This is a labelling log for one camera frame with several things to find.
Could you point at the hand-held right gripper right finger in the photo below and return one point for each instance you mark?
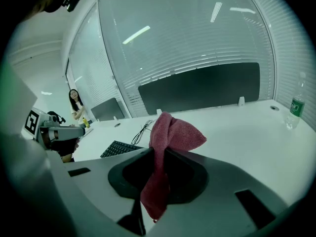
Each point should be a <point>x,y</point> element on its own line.
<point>217,194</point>

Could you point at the pink cloth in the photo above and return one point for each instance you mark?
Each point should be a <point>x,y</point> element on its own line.
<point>170,134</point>

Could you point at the clear bottle with green label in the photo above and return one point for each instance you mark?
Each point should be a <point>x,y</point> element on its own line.
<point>296,107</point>

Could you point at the person's head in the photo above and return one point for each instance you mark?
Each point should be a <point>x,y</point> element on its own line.
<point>43,4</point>

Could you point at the black keyboard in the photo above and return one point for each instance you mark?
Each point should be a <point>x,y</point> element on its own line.
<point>121,148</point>

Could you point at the short dark desk divider panel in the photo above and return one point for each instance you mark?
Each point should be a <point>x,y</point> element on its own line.
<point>107,110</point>

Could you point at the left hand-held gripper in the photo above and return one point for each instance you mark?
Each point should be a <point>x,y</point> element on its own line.
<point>32,122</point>

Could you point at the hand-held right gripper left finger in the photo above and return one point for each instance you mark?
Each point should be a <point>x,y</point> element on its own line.
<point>98,194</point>

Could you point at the yellow drink bottle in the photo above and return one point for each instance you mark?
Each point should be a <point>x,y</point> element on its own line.
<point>86,123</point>

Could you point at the long dark desk divider panel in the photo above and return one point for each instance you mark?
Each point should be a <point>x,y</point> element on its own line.
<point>197,88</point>

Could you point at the person's light grey shirt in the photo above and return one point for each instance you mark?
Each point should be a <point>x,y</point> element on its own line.
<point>17,102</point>

